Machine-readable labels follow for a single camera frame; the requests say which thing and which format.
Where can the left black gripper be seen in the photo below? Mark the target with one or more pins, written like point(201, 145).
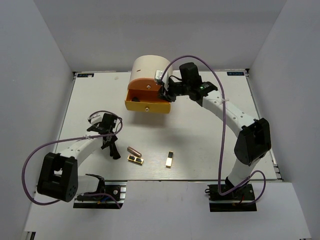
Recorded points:
point(106, 144)

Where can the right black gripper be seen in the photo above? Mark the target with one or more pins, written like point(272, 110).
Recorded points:
point(165, 96)

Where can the round beige orange organizer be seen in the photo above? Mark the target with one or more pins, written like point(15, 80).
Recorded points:
point(143, 86)

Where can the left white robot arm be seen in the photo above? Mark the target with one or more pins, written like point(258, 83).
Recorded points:
point(59, 177)

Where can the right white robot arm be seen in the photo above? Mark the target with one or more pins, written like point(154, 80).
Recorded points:
point(253, 135)

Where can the rose gold lipstick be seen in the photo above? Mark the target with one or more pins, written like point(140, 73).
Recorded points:
point(134, 152)

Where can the black gold lipstick case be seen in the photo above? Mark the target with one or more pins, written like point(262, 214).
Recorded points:
point(135, 159)

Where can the gold black lipstick upright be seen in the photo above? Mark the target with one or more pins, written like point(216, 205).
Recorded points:
point(169, 159)

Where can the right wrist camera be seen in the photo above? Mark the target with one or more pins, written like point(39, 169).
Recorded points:
point(160, 77)

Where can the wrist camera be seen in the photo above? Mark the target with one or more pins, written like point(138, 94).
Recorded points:
point(95, 118)
point(160, 77)

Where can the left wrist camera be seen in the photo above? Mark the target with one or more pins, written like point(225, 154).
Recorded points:
point(95, 118)

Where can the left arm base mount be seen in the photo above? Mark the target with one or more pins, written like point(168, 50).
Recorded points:
point(112, 197)

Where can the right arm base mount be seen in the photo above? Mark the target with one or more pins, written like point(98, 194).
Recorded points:
point(236, 201)

